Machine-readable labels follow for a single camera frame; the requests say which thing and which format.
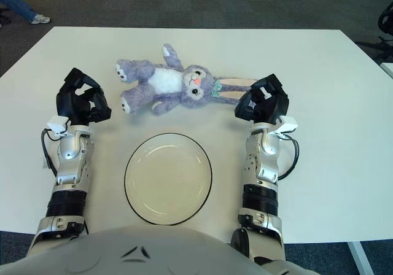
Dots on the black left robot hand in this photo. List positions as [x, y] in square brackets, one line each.
[73, 103]

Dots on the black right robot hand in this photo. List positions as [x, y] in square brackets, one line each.
[273, 106]

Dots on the purple plush bunny doll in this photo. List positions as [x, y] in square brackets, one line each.
[165, 80]

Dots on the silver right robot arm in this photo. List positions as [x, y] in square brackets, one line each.
[264, 152]

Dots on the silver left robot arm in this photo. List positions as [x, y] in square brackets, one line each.
[70, 152]

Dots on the white plate with black rim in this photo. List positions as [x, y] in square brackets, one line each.
[169, 180]

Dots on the white grey sneaker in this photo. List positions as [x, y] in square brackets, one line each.
[41, 19]

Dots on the blue jeans person leg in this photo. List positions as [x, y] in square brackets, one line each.
[18, 3]

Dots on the white neighbouring table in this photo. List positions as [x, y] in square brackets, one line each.
[388, 69]

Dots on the grey robot torso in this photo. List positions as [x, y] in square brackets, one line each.
[138, 256]

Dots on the white table leg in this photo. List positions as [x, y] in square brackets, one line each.
[357, 259]

